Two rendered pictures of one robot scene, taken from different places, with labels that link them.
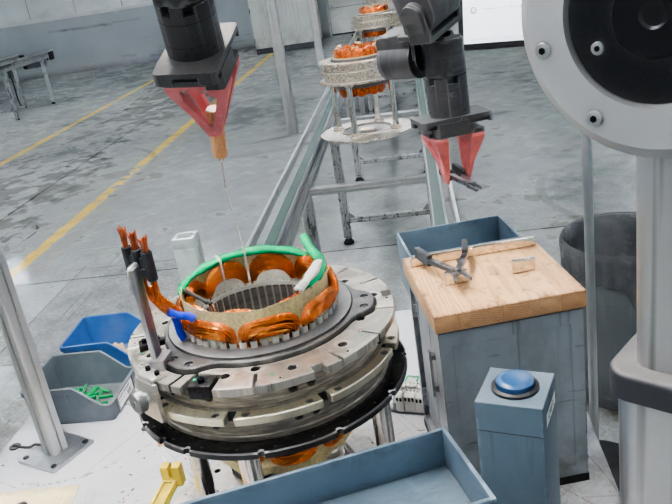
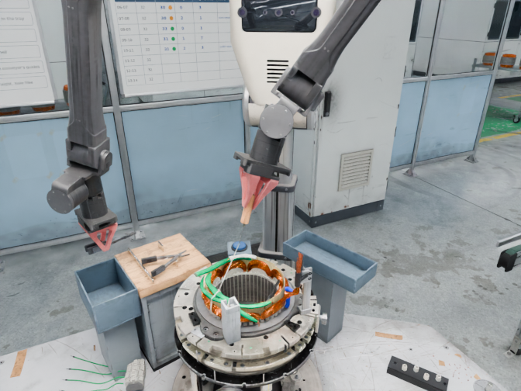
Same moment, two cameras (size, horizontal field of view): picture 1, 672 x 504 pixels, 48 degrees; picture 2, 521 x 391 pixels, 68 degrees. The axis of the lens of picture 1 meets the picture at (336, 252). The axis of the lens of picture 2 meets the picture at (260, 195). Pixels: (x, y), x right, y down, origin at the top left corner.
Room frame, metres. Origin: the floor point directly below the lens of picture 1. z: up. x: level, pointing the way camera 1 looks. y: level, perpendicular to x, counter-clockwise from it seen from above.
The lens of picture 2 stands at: (1.18, 0.69, 1.68)
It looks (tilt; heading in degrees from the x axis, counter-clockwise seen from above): 26 degrees down; 236
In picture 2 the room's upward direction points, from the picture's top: straight up
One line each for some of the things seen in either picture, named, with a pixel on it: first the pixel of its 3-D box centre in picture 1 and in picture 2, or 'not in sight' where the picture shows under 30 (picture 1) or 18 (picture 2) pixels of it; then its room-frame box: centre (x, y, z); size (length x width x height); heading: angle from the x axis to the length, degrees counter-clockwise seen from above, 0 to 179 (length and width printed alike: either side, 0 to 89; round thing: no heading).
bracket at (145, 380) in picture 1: (155, 394); (315, 317); (0.72, 0.22, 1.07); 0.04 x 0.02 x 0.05; 42
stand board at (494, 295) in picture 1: (486, 280); (162, 262); (0.91, -0.19, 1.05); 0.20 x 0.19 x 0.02; 3
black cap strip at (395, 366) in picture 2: not in sight; (417, 375); (0.42, 0.32, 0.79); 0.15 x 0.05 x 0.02; 115
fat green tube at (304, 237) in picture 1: (311, 259); (223, 264); (0.84, 0.03, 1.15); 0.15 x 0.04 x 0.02; 174
